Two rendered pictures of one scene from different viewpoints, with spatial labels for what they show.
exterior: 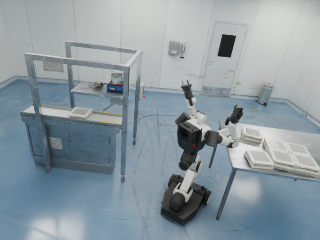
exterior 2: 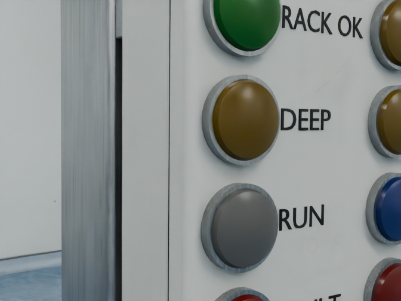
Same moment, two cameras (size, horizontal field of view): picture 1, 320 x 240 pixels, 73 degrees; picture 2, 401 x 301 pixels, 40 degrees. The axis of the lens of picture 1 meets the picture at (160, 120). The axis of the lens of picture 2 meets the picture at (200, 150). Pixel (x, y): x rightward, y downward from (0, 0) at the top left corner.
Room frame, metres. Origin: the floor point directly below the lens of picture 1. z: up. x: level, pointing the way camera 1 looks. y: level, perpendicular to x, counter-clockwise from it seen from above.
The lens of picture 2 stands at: (3.21, 0.18, 1.06)
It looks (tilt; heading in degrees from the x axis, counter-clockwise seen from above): 3 degrees down; 56
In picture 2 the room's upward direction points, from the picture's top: 1 degrees clockwise
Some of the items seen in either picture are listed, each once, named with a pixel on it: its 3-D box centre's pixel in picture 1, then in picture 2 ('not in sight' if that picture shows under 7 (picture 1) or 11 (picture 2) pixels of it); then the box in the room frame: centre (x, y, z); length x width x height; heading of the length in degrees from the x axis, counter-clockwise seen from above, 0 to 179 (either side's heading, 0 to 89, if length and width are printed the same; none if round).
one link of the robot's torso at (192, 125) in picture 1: (193, 135); not in sight; (1.99, -0.37, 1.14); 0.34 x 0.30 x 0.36; 41
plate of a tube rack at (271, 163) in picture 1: (259, 157); not in sight; (2.02, -1.16, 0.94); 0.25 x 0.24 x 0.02; 2
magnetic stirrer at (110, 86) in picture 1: (116, 85); not in sight; (2.58, 0.59, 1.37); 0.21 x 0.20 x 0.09; 179
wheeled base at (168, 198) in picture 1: (183, 195); not in sight; (2.05, -0.41, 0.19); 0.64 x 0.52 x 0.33; 154
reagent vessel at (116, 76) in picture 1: (116, 75); not in sight; (2.57, 0.59, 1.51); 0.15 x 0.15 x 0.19
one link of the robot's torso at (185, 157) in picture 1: (188, 157); not in sight; (1.95, -0.37, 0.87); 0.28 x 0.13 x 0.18; 154
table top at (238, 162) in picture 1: (283, 149); not in sight; (2.38, -1.61, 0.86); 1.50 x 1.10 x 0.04; 87
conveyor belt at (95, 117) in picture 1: (74, 117); not in sight; (2.55, 1.15, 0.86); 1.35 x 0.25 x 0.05; 89
